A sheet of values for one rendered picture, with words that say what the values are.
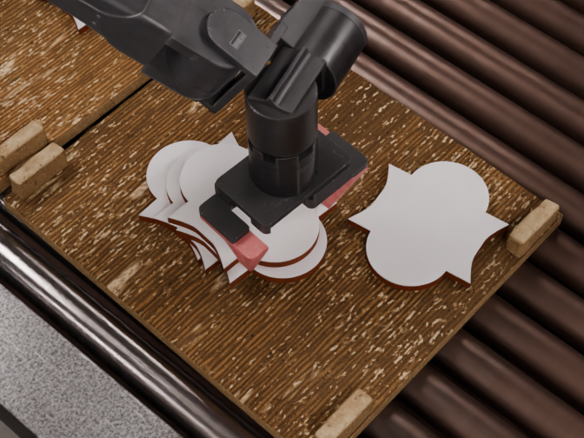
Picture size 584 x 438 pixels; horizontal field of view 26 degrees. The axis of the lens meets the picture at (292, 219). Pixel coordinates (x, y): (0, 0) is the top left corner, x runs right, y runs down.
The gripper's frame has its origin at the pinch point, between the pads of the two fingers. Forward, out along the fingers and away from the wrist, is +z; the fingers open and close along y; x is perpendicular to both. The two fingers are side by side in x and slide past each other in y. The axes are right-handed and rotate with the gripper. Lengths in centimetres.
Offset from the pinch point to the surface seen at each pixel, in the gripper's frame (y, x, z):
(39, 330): 21.0, -10.9, 6.5
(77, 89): 1.5, -29.4, 4.3
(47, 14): -2.6, -39.8, 4.2
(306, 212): -2.9, -0.4, 0.7
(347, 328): 1.2, 9.2, 4.8
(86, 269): 14.3, -11.9, 4.5
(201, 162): 0.2, -11.4, 0.5
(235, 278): 6.1, -0.2, 1.7
